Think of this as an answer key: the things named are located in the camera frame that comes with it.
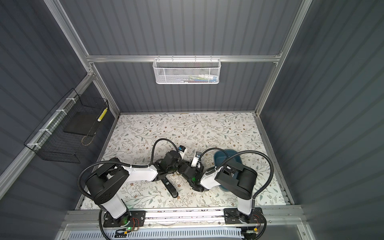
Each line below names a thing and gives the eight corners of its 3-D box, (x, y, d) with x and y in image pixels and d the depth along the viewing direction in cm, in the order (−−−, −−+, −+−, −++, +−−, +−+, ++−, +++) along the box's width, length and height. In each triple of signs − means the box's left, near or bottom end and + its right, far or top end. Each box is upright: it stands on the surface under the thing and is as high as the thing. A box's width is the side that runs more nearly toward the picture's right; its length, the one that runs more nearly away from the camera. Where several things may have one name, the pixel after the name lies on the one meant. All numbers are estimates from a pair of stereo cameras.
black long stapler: (174, 199, 81) (173, 197, 77) (162, 183, 87) (160, 180, 83) (179, 195, 83) (178, 192, 78) (167, 179, 88) (166, 176, 84)
